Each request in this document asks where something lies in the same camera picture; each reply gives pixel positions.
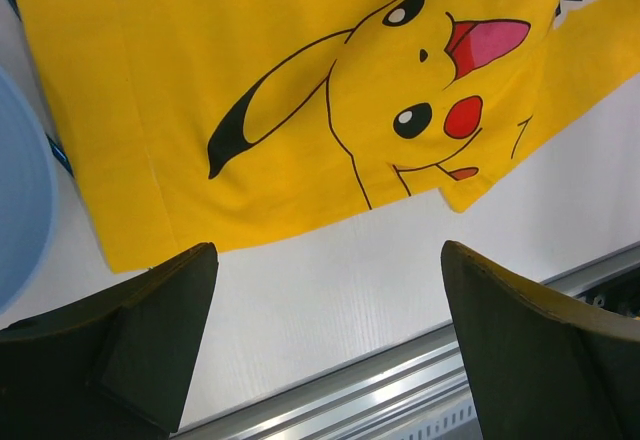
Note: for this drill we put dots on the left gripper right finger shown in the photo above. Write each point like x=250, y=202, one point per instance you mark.
x=540, y=364

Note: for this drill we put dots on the blue metallic fork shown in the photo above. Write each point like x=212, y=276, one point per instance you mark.
x=60, y=155

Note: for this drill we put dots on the aluminium mounting rail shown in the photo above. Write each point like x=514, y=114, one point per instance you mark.
x=314, y=341

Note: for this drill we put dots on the light blue plate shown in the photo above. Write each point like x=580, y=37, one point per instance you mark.
x=29, y=193

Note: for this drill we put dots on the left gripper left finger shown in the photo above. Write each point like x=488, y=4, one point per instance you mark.
x=117, y=364

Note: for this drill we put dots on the yellow Pikachu cloth placemat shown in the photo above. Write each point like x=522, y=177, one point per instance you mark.
x=245, y=122

